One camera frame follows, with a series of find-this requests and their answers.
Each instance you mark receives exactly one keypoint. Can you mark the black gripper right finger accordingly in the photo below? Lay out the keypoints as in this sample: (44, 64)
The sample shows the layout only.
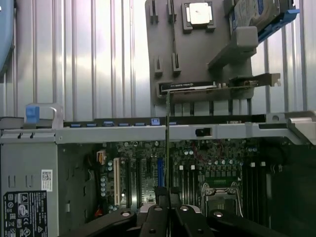
(184, 217)

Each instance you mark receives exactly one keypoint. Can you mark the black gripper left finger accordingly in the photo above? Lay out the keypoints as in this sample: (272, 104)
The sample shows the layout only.
(161, 197)

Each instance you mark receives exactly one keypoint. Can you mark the black RAM slot white latch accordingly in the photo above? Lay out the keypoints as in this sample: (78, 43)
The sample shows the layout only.
(192, 182)
(181, 182)
(263, 187)
(252, 187)

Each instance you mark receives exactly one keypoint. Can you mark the blue expansion slot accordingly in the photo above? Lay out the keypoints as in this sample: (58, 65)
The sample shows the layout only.
(161, 172)

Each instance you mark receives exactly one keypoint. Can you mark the black expansion slot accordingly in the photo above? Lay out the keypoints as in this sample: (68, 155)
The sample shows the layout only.
(139, 182)
(129, 182)

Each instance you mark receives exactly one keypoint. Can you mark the metal CPU socket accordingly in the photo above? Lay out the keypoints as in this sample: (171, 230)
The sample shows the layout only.
(221, 197)

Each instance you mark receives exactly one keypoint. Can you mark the white expansion slot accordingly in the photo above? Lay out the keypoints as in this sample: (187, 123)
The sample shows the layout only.
(116, 182)

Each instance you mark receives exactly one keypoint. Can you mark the green motherboard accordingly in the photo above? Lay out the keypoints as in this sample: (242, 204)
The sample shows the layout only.
(222, 155)

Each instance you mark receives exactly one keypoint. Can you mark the grey open PC case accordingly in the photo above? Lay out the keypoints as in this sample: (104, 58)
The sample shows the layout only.
(123, 132)

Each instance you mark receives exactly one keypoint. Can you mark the black graphics card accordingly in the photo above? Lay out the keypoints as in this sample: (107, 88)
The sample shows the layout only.
(187, 87)

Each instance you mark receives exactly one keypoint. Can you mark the white barcode sticker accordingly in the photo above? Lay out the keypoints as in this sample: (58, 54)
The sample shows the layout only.
(47, 180)

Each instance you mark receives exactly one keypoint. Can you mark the black rating label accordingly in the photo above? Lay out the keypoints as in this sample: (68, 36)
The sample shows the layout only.
(24, 214)

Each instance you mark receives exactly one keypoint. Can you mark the grey power supply unit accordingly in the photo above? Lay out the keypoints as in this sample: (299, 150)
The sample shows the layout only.
(24, 163)

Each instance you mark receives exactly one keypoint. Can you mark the grey parts rack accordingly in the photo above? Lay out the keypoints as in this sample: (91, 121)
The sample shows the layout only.
(197, 54)

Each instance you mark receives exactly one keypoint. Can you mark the blue case latch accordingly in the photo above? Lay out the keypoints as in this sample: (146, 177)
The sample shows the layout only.
(32, 113)

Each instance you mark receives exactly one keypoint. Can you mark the silver CPU chip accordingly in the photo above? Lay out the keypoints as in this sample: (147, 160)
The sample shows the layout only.
(199, 13)

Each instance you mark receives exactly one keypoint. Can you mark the hard disk in blue caddy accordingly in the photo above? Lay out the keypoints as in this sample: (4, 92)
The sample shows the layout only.
(256, 12)

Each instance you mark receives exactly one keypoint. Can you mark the blue rounded object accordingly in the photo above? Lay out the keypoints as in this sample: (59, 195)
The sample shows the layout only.
(5, 37)

